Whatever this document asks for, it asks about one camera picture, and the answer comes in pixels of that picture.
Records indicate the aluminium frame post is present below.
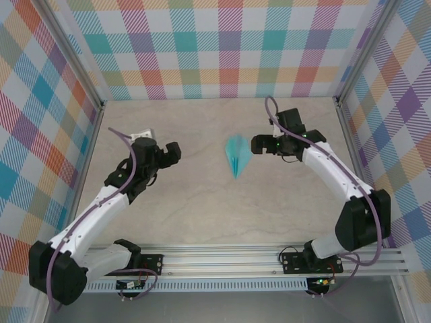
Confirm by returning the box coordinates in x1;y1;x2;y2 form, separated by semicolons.
333;0;407;107
39;0;105;112

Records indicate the slotted grey cable duct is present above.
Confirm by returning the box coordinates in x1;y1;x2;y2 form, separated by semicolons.
84;278;309;293

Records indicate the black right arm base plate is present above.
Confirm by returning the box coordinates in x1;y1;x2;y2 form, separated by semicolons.
281;252;344;275

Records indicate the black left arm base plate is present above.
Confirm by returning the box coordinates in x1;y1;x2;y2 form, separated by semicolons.
131;254;165;277

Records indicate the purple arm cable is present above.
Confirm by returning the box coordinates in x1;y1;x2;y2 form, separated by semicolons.
265;96;385;299
46;127;159;312

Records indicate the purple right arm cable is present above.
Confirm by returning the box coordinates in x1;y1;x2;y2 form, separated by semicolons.
265;96;385;299

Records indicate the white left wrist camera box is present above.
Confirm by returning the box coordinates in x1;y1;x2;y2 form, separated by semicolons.
129;127;156;140

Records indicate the aluminium mounting rail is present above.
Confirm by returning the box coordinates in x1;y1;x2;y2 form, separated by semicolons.
82;244;410;280

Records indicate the thin black base cable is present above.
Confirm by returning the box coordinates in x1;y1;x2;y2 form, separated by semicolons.
279;247;306;266

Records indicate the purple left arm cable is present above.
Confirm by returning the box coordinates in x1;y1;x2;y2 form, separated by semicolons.
46;127;159;312

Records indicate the grey metal panel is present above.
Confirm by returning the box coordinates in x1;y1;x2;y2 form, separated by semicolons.
43;291;405;323

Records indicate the aluminium side rail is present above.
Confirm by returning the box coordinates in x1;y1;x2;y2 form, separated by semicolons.
335;97;388;250
59;102;106;253

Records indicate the teal paper sheet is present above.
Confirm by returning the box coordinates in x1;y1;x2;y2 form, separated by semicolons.
224;134;253;179

